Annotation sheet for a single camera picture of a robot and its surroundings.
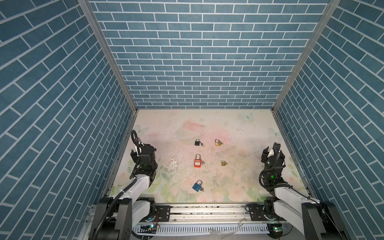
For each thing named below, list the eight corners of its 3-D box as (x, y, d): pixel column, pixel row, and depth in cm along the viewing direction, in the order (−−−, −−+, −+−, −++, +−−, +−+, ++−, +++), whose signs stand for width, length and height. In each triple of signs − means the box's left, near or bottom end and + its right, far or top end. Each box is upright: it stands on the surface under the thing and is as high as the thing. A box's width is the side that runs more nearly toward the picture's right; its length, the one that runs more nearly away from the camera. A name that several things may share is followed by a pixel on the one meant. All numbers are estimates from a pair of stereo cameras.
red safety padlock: (194, 167, 92) (194, 166, 90) (194, 155, 97) (194, 153, 95) (201, 167, 92) (201, 166, 90) (201, 155, 97) (201, 153, 95)
